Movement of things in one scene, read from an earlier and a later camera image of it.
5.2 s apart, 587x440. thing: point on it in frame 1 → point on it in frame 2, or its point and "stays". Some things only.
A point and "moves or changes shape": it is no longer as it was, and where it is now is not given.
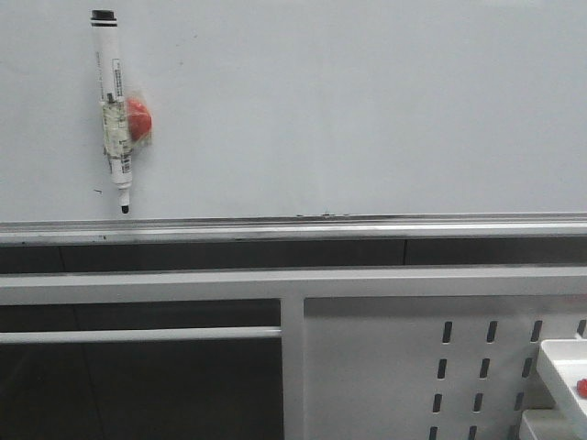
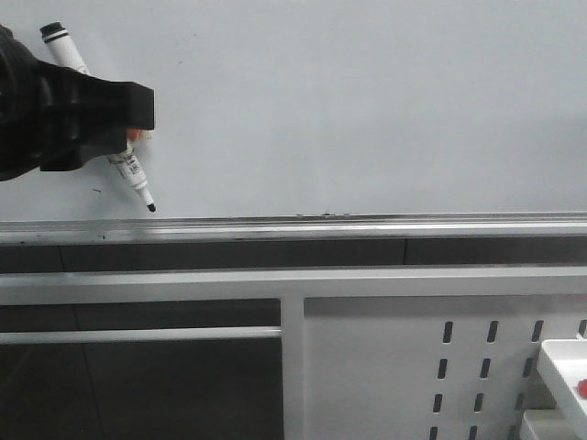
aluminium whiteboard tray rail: [293, 229] stays
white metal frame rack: [292, 285] stays
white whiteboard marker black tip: [115, 108] → [60, 42]
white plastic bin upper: [562, 364] stays
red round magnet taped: [138, 118] moves or changes shape
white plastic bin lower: [548, 424] stays
